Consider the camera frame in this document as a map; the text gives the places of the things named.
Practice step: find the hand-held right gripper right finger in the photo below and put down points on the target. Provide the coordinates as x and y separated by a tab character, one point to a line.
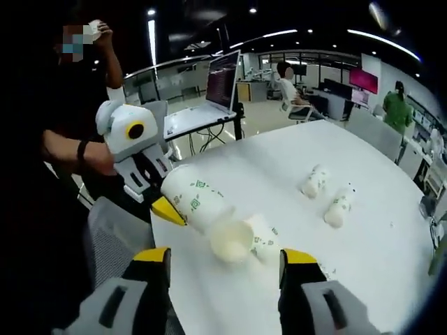
324	307

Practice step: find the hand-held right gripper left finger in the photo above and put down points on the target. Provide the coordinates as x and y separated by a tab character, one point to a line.
118	307

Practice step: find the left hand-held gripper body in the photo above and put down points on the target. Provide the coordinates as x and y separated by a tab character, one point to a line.
122	139

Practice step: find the green printed white paper cup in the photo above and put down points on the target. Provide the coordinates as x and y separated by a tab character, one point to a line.
230	244
314	181
195	199
338	209

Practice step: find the person's left hand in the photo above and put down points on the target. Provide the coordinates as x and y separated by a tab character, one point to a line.
103	158

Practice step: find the white table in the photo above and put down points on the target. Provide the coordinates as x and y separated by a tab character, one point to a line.
349	279

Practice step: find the black wristband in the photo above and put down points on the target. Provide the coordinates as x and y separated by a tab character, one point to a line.
82	150

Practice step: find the grey mesh office chair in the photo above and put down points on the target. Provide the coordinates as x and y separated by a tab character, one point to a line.
118	237

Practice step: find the frosted glass partition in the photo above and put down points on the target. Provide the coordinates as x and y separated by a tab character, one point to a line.
146	83

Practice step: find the black laptop stand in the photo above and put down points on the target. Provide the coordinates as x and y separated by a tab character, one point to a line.
239	122

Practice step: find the white laptop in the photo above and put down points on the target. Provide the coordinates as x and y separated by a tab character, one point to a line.
220	80

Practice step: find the person's dark clothing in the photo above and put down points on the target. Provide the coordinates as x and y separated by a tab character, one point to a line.
35	209

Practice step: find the small white object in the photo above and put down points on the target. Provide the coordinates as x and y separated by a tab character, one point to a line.
95	30

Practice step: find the white desk partition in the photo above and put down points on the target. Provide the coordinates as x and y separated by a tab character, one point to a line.
373	136

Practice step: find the black desk monitor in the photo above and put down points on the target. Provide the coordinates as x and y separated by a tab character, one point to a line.
337	90

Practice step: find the small pink display screen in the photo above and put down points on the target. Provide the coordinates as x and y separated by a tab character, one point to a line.
359	97

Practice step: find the large red display screen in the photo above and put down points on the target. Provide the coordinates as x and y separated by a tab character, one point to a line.
363	80

